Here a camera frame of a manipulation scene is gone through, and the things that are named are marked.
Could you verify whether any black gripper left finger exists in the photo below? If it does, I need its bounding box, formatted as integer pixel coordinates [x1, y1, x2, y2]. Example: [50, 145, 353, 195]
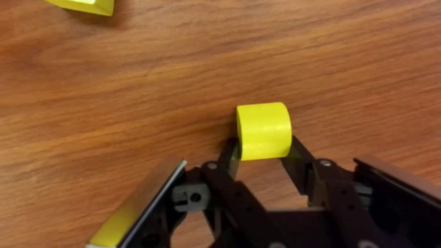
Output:
[87, 137, 271, 248]

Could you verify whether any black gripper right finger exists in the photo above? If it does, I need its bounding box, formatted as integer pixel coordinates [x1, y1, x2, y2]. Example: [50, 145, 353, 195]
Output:
[280, 136, 441, 248]

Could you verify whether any yellow cylinder block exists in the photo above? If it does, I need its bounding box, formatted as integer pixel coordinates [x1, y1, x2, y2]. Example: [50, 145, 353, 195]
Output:
[235, 101, 294, 163]

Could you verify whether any yellow cube block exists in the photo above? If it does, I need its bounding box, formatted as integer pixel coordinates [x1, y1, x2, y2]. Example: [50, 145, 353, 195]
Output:
[45, 0, 116, 19]

